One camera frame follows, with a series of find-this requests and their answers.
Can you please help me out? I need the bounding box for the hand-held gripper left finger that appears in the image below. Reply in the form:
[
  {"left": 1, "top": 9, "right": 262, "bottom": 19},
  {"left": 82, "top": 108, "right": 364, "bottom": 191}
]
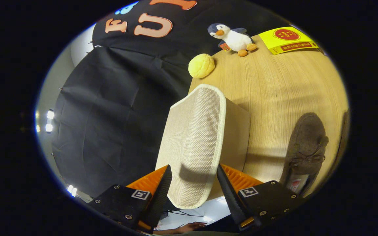
[{"left": 88, "top": 165, "right": 172, "bottom": 234}]

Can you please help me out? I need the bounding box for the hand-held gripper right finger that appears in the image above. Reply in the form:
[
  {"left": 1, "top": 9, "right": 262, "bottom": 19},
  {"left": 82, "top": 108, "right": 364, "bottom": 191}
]
[{"left": 217, "top": 164, "right": 305, "bottom": 232}]

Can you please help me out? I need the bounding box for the beige fabric storage box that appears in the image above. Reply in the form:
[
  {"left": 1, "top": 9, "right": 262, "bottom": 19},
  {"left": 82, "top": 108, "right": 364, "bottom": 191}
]
[{"left": 155, "top": 84, "right": 251, "bottom": 209}]

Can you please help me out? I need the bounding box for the yellow bread-shaped toy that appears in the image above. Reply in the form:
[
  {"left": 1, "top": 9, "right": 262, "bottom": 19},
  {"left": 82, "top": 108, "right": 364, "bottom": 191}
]
[{"left": 188, "top": 53, "right": 216, "bottom": 79}]

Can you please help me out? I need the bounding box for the blue and white penguin plush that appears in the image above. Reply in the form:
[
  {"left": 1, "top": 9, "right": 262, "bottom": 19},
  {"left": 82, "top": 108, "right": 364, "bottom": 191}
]
[{"left": 208, "top": 23, "right": 258, "bottom": 57}]

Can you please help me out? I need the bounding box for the yellow book with red circle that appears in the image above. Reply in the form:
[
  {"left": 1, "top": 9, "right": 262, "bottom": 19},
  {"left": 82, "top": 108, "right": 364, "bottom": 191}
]
[{"left": 259, "top": 27, "right": 320, "bottom": 55}]

